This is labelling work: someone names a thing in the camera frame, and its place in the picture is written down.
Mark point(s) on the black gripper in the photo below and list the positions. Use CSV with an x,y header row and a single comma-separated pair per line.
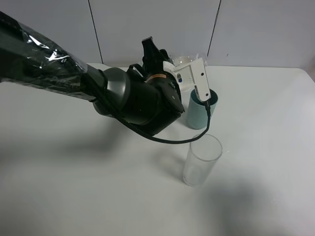
x,y
145,96

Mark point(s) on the clear bottle with green label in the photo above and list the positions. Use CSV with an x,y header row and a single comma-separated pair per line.
x,y
183,58

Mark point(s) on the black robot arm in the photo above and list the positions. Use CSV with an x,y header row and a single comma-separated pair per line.
x,y
31,59

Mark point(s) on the white cup with blue sleeve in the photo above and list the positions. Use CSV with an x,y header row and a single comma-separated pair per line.
x,y
186,74

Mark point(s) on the teal green plastic cup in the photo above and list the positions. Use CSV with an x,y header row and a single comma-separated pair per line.
x,y
196,115

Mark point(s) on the clear drinking glass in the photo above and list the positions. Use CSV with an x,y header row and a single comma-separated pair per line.
x,y
201,158

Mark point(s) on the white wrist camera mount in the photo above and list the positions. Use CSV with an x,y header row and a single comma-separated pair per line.
x,y
201,85

